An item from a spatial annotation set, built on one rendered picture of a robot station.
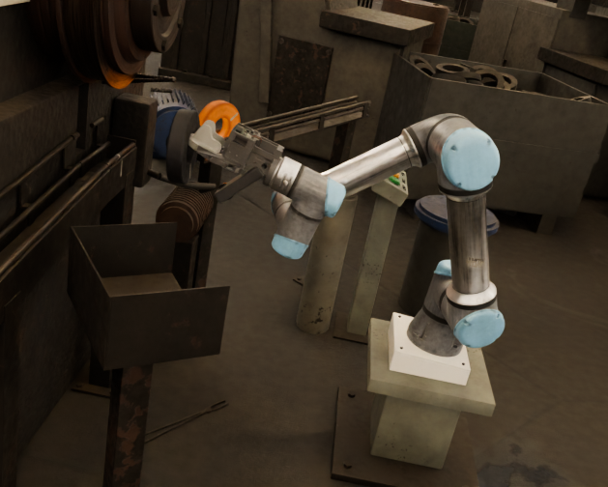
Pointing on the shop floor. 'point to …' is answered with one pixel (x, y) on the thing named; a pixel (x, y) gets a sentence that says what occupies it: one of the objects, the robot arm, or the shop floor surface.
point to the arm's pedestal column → (400, 443)
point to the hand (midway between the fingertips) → (185, 137)
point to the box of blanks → (502, 130)
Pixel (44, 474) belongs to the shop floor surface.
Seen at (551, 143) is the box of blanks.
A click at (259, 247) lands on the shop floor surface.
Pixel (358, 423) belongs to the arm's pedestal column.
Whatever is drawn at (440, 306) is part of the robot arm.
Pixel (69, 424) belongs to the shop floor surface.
